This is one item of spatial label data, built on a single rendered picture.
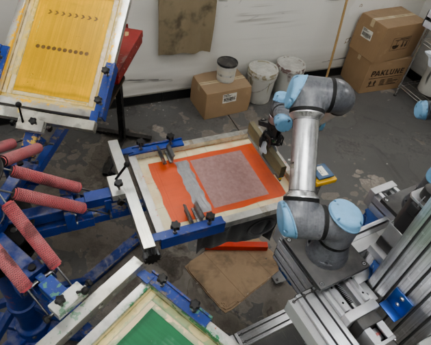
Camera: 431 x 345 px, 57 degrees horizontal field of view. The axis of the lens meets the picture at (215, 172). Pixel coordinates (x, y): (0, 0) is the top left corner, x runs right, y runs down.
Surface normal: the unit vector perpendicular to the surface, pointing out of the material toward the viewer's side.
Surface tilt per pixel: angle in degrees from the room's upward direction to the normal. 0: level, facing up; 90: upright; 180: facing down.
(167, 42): 90
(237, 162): 0
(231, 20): 90
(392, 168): 0
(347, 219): 7
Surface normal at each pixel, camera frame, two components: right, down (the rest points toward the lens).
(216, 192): 0.11, -0.70
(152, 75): 0.38, 0.68
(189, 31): -0.07, 0.71
